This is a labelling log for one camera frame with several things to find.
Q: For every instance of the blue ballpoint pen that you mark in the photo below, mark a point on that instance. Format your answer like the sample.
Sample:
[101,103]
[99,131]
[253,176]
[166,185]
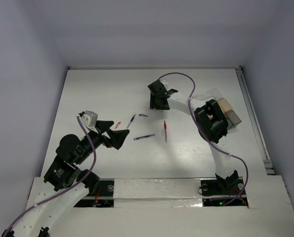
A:
[131,120]

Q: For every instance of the stationery organizer box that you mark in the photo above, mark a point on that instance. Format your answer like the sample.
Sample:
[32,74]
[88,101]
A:
[231,117]

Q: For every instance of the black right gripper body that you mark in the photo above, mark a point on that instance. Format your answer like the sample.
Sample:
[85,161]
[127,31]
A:
[154,97]

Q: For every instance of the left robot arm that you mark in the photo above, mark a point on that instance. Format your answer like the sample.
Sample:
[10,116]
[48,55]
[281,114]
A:
[64,183]

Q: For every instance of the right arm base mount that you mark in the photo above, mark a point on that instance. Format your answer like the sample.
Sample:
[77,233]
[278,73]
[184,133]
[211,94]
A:
[220,186]

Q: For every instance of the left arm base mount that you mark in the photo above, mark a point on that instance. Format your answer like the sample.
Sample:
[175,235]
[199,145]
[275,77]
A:
[98,187]

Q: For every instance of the blue ink refill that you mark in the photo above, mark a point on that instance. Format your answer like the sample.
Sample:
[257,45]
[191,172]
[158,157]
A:
[143,137]

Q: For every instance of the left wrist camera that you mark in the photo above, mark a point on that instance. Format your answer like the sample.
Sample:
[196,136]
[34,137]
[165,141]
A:
[88,119]

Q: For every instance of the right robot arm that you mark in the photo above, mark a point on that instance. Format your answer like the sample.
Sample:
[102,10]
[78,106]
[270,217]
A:
[212,126]

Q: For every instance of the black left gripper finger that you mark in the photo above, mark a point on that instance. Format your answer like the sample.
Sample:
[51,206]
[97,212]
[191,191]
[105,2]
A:
[118,137]
[103,126]

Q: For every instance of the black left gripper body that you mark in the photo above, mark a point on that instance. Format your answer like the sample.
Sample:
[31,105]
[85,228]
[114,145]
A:
[97,139]

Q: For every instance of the red gel pen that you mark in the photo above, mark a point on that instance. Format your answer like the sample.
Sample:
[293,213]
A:
[165,131]

